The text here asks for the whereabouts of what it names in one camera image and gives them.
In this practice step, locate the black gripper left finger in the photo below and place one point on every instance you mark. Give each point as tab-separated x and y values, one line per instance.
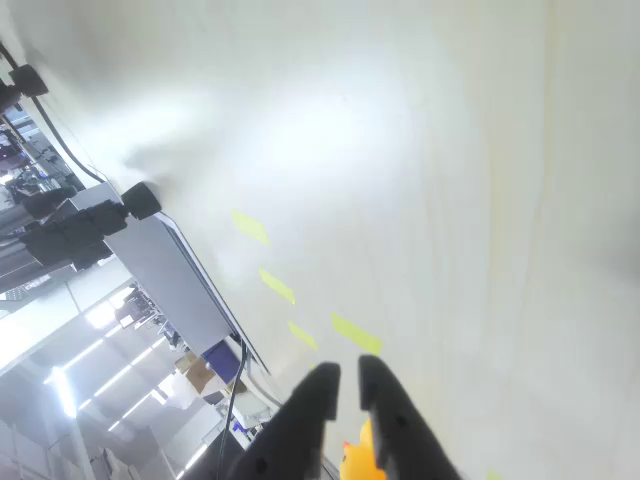
295	435

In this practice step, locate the blue box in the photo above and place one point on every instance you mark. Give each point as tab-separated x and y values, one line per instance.
222	360

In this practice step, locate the short yellow tape strip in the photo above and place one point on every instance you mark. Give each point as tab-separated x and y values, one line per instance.
495	476
250	227
302	335
356	334
276	286

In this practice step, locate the yellow rubber duck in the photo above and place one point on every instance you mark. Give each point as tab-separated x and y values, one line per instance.
357	460

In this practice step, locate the black clamp mount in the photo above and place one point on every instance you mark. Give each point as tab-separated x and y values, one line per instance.
75	235

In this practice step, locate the black round clamp knob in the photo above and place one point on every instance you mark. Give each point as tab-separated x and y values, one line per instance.
141	201
27	80

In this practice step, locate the brown cardboard box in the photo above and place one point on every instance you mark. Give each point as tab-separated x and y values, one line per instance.
200	375

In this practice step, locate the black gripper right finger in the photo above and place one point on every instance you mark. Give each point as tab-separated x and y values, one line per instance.
400	435

